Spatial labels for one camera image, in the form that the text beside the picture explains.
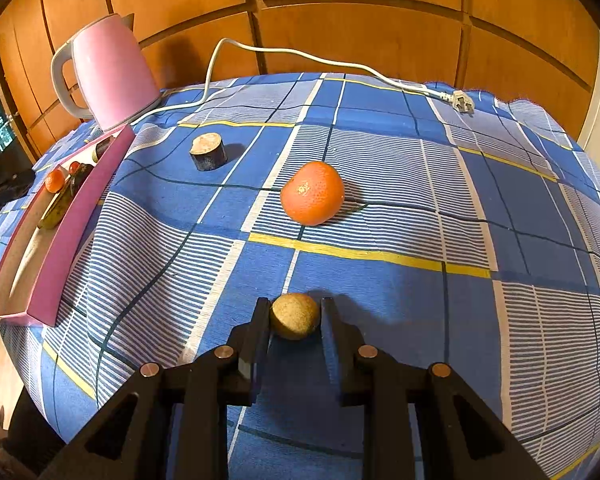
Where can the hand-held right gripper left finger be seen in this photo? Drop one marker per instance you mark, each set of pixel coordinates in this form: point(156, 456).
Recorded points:
point(261, 355)

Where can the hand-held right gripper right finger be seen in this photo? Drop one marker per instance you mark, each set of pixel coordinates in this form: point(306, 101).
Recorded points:
point(330, 355)

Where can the small tan round fruit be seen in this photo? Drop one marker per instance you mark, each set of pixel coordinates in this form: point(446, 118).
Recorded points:
point(295, 316)

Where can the pink rectangular tray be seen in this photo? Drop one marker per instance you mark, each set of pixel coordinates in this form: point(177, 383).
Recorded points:
point(70, 240)

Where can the spotted yellow banana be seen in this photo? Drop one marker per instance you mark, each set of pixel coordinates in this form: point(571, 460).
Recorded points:
point(55, 210)

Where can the red cherry tomato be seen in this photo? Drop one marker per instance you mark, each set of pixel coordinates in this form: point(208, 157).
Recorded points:
point(73, 166)

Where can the blue checked tablecloth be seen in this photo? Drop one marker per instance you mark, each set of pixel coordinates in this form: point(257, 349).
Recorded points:
point(380, 310)

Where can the large orange mandarin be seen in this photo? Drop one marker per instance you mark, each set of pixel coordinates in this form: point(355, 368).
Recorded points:
point(312, 193)

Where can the small orange tangerine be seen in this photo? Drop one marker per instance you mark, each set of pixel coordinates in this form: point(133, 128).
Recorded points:
point(55, 180)

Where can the pink electric kettle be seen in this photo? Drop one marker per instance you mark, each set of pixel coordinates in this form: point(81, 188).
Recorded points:
point(112, 70)

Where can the wooden panelled cabinet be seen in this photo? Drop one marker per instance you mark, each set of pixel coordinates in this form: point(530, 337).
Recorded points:
point(360, 25)

